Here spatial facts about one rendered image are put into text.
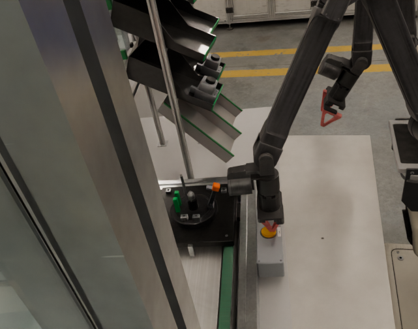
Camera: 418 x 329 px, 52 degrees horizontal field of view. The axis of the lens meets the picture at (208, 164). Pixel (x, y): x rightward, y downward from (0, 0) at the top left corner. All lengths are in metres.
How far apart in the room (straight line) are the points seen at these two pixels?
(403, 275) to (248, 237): 0.96
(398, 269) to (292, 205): 0.75
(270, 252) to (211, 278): 0.17
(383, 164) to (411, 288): 1.19
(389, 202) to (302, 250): 1.49
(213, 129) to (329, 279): 0.61
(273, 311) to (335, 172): 0.59
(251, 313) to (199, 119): 0.68
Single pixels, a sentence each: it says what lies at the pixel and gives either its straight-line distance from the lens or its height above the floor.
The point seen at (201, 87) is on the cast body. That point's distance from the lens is 1.29.
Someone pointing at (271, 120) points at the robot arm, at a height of 1.31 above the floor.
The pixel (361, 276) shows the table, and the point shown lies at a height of 0.86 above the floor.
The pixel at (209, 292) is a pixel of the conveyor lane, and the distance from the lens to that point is 1.15.
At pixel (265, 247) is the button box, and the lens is 1.17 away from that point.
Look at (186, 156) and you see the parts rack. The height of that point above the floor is 1.04.
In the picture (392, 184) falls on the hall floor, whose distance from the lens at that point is 2.84.
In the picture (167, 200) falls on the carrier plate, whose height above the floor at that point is 0.97.
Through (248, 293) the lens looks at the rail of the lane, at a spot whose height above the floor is 0.95.
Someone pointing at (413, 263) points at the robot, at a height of 0.28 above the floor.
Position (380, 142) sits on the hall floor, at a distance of 3.17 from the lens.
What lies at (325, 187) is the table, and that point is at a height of 0.86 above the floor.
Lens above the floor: 1.84
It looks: 37 degrees down
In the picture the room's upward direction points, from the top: 11 degrees counter-clockwise
